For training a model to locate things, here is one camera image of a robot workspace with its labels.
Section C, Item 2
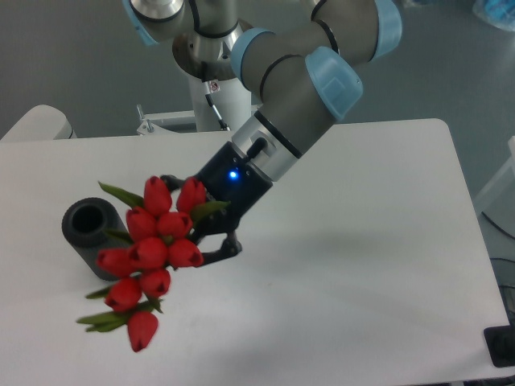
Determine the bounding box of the red tulip bouquet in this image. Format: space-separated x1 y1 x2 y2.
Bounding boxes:
77 176 229 352

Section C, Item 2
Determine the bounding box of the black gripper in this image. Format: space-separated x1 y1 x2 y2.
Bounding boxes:
160 142 273 268

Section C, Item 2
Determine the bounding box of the white rounded furniture corner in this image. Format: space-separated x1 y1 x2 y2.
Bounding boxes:
1 105 77 143

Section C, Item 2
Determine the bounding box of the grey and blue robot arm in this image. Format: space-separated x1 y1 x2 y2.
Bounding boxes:
173 1 402 268

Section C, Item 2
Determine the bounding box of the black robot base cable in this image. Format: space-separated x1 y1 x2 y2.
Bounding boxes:
200 60 233 132

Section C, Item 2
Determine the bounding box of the blue plastic bag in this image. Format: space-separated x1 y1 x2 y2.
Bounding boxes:
472 0 514 31

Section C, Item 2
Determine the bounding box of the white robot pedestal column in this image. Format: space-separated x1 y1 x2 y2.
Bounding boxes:
181 70 253 131

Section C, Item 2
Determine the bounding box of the dark grey ribbed vase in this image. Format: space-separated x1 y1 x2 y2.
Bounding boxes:
61 197 129 281

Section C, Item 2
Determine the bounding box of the white metal base frame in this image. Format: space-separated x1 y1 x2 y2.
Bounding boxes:
136 95 232 136

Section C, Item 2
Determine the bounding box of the black device at table edge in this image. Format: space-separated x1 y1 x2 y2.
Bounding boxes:
484 325 514 368

